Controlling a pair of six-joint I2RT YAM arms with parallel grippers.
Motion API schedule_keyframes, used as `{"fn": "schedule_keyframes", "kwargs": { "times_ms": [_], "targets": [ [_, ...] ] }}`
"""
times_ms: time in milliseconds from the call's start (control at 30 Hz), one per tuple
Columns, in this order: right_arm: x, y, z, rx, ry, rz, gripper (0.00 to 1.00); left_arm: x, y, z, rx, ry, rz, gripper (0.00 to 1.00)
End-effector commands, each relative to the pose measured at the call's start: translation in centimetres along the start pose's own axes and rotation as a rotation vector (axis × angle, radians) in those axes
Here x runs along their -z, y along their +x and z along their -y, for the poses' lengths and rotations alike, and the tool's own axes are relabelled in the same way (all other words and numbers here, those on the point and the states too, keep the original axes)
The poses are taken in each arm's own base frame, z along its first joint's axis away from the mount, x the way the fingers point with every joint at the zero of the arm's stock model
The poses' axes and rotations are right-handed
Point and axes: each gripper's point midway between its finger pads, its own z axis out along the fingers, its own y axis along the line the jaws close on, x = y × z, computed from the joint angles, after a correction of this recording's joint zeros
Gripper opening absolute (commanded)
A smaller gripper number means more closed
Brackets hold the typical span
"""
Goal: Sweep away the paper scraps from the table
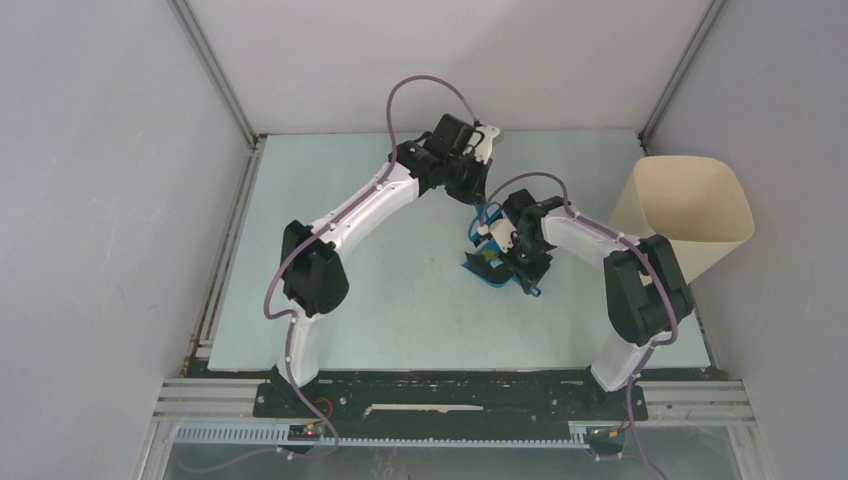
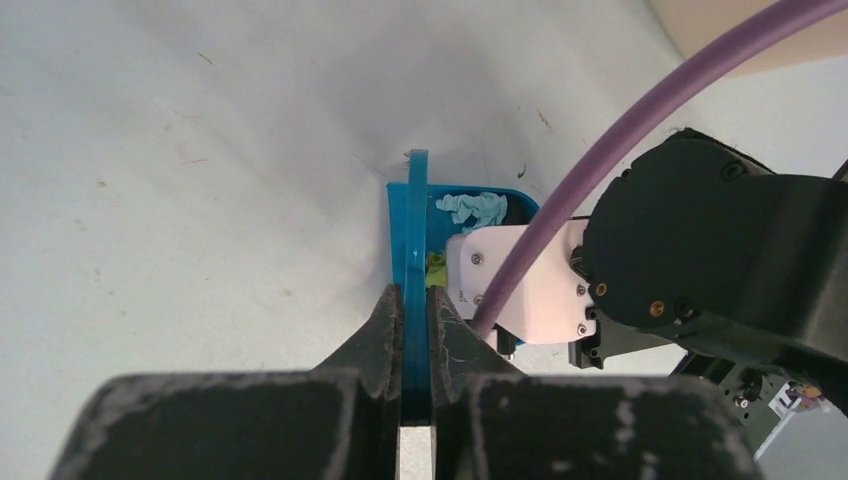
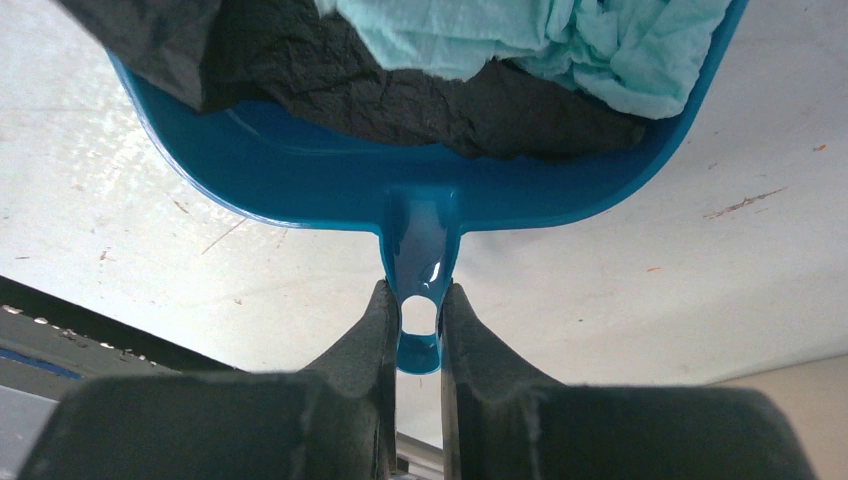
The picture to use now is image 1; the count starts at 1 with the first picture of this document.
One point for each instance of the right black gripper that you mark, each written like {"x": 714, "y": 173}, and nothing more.
{"x": 529, "y": 276}

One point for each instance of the right aluminium frame post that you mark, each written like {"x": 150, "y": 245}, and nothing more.
{"x": 700, "y": 36}

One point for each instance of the aluminium frame post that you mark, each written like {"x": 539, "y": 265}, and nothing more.
{"x": 199, "y": 41}
{"x": 700, "y": 36}

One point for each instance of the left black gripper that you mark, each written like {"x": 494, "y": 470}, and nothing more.
{"x": 476, "y": 191}

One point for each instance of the white cable duct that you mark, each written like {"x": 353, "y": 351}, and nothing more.
{"x": 283, "y": 435}

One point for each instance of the blue dustpan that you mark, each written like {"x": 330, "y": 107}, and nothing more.
{"x": 523, "y": 272}

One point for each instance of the left aluminium frame post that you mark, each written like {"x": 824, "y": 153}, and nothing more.
{"x": 199, "y": 41}

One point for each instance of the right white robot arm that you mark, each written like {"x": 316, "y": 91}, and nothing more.
{"x": 645, "y": 290}

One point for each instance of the long black paper scrap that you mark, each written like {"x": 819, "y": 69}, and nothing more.
{"x": 492, "y": 272}

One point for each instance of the blue hand brush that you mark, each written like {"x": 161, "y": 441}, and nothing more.
{"x": 472, "y": 231}

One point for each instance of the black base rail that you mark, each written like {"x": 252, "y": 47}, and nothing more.
{"x": 465, "y": 404}

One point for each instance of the cream waste bin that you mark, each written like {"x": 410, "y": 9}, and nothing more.
{"x": 696, "y": 202}

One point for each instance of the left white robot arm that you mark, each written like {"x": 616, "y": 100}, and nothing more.
{"x": 311, "y": 280}

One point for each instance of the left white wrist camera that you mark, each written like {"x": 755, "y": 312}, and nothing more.
{"x": 483, "y": 141}

